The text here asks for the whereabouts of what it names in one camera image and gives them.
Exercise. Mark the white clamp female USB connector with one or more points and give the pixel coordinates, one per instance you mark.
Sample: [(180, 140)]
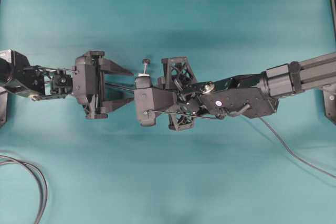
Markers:
[(145, 62)]

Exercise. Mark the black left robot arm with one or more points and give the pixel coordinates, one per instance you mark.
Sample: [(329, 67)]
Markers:
[(36, 82)]

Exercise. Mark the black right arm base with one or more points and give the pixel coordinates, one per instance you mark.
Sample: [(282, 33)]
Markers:
[(329, 102)]

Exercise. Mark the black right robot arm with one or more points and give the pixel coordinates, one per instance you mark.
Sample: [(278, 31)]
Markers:
[(179, 95)]

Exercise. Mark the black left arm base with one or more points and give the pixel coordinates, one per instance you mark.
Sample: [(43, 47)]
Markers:
[(3, 106)]

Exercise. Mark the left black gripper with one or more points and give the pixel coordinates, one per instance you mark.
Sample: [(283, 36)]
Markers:
[(87, 87)]

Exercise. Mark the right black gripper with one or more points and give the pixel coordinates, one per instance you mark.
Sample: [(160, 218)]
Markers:
[(178, 74)]

